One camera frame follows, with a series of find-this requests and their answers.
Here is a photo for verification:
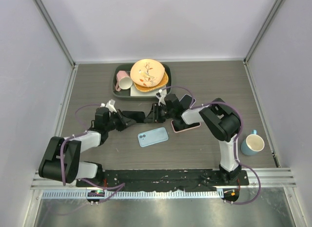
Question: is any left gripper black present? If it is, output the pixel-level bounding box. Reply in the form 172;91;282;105
105;109;136;132

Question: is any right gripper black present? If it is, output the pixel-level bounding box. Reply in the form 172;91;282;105
144;103;175;124

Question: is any green phone black screen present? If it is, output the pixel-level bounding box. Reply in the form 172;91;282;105
122;111;146;124

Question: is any pink phone case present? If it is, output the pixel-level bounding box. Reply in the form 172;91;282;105
170;119;201;134

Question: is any light blue phone case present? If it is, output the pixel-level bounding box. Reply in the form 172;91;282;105
137;127;169;147

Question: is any white phone black screen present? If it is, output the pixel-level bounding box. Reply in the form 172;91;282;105
172;119;200;132

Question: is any lilac phone case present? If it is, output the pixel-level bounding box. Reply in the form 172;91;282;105
190;98;196;107

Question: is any blue phone black screen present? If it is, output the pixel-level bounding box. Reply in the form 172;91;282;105
179;94;192;109

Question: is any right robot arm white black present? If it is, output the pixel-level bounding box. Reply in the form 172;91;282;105
144;94;241;186

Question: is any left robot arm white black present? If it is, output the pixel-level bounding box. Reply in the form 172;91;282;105
39;107;137;187

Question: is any dark green tray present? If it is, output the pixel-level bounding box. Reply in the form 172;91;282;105
111;62;173;101

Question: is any white square plate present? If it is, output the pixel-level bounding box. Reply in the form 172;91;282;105
130;85;160;97

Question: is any pink mug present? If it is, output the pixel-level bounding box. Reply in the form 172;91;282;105
115;70;133;92

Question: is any peach floral plate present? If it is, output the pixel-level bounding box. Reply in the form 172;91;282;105
130;59;165;87

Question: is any light blue cup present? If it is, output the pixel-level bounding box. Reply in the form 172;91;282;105
240;130;265;156

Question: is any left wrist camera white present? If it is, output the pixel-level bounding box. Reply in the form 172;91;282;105
100;99;117;113

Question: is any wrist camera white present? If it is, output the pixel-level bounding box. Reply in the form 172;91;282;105
156;89;167;106
100;99;117;113

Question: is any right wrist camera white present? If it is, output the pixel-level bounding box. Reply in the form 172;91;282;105
156;89;167;106

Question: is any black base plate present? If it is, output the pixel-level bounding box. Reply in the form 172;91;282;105
88;169;249;192

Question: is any white slotted cable duct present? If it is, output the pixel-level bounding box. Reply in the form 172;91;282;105
41;189;224;199

